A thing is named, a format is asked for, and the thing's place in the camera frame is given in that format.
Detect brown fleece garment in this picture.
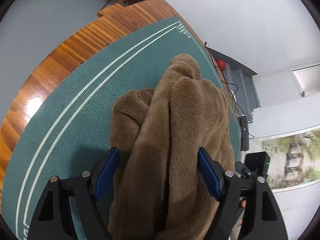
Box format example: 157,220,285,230
108,54,235,239

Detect landscape scroll painting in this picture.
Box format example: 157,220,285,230
261,129,319,190

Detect red ball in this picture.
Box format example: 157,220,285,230
216,59,226,71

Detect green table mat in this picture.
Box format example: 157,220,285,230
1,15,243,240

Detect black cable on table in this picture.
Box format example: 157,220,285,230
203,41,256,139

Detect person's right hand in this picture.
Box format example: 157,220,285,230
237,200,246,226

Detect black power strip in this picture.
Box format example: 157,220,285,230
241,115,249,151

